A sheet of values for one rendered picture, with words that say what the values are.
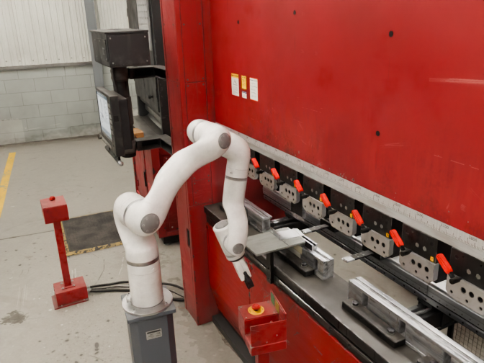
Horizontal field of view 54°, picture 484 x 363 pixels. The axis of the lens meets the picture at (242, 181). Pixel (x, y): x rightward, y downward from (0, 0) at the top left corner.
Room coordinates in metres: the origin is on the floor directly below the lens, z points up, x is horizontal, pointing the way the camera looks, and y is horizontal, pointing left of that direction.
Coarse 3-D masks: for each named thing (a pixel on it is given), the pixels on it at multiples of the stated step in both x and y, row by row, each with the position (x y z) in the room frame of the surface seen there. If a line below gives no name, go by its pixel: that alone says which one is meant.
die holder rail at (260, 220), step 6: (246, 204) 2.59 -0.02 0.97; (252, 204) 2.59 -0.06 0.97; (246, 210) 2.58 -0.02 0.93; (252, 210) 2.49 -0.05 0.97; (258, 210) 2.50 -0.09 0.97; (252, 216) 2.49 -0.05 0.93; (258, 216) 2.42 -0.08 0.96; (264, 216) 2.41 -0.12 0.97; (270, 216) 2.40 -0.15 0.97; (252, 222) 2.49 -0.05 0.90; (258, 222) 2.43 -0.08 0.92; (264, 222) 2.40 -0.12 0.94; (258, 228) 2.43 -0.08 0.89; (264, 228) 2.40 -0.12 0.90
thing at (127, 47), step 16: (96, 32) 2.99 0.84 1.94; (112, 32) 2.77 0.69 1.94; (128, 32) 2.81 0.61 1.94; (144, 32) 2.85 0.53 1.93; (96, 48) 3.07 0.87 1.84; (112, 48) 2.77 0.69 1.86; (128, 48) 2.81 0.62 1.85; (144, 48) 2.84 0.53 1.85; (112, 64) 2.76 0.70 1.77; (128, 64) 2.80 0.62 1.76; (144, 64) 2.84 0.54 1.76; (112, 80) 3.19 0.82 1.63; (128, 96) 3.20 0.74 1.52
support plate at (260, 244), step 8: (272, 232) 2.14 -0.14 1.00; (248, 240) 2.06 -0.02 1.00; (256, 240) 2.06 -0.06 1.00; (264, 240) 2.06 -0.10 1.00; (272, 240) 2.06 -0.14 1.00; (280, 240) 2.05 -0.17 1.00; (288, 240) 2.05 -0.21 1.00; (296, 240) 2.05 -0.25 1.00; (248, 248) 1.99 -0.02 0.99; (256, 248) 1.97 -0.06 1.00; (264, 248) 1.97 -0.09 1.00; (272, 248) 1.97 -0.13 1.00; (280, 248) 1.97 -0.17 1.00
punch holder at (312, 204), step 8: (304, 176) 2.01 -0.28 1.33; (304, 184) 2.01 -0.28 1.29; (312, 184) 1.95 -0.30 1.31; (320, 184) 1.90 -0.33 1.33; (304, 192) 2.01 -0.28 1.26; (312, 192) 1.95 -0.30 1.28; (320, 192) 1.90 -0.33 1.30; (328, 192) 1.89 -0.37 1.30; (304, 200) 2.00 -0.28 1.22; (312, 200) 1.94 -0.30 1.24; (304, 208) 2.00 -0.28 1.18; (312, 208) 1.94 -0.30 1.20; (320, 208) 1.89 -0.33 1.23; (320, 216) 1.89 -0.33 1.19; (328, 216) 1.90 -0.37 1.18
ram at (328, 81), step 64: (256, 0) 2.38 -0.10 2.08; (320, 0) 1.93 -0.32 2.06; (384, 0) 1.62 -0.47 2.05; (448, 0) 1.40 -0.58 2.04; (256, 64) 2.39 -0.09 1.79; (320, 64) 1.92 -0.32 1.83; (384, 64) 1.61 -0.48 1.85; (448, 64) 1.38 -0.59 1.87; (256, 128) 2.40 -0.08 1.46; (320, 128) 1.91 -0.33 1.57; (384, 128) 1.59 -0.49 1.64; (448, 128) 1.36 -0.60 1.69; (384, 192) 1.57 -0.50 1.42; (448, 192) 1.33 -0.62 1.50
